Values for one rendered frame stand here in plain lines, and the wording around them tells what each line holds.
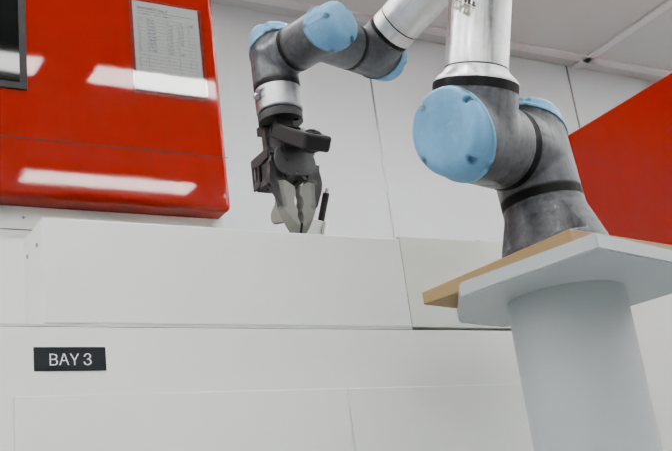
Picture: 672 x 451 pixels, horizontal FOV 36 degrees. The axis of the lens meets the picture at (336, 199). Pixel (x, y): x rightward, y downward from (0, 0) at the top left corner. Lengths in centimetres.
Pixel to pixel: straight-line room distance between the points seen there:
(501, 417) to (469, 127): 51
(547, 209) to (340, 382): 38
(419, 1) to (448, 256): 40
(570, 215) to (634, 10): 367
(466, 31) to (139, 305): 56
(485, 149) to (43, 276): 58
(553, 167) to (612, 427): 36
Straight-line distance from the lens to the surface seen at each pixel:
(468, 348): 164
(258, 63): 168
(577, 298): 138
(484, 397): 163
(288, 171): 160
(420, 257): 163
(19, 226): 207
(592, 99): 544
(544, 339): 138
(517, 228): 144
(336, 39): 160
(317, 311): 150
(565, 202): 144
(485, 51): 139
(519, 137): 140
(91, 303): 137
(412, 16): 167
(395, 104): 461
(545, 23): 497
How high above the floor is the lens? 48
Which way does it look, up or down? 20 degrees up
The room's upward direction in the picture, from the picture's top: 8 degrees counter-clockwise
